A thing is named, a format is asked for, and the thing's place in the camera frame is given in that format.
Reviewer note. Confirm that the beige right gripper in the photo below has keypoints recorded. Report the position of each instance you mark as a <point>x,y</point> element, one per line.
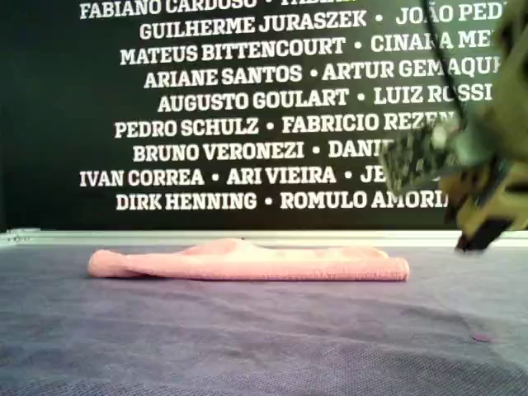
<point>491,165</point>

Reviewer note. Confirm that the pink cloth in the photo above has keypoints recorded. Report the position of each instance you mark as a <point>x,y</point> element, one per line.
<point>247,268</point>

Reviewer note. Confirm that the small pink round sticker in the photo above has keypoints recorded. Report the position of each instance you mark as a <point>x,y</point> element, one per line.
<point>480,337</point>

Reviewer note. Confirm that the purple mesh table cover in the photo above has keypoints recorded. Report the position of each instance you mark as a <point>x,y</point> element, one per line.
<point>247,330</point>

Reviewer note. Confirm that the right wrist camera circuit board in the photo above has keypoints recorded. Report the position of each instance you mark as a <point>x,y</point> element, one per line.
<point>412,161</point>

